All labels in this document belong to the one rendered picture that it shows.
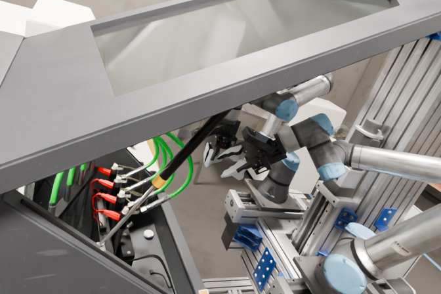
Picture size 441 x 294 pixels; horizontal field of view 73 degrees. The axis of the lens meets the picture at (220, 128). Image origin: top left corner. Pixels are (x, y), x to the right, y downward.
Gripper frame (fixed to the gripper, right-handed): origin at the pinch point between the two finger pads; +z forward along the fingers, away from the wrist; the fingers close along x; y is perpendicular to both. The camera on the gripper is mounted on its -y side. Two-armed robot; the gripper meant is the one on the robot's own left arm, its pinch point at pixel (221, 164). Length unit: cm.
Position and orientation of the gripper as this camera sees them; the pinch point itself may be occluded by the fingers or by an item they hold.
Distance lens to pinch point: 94.7
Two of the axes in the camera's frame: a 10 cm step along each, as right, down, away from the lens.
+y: 4.2, 6.7, 6.1
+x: -1.5, -6.1, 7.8
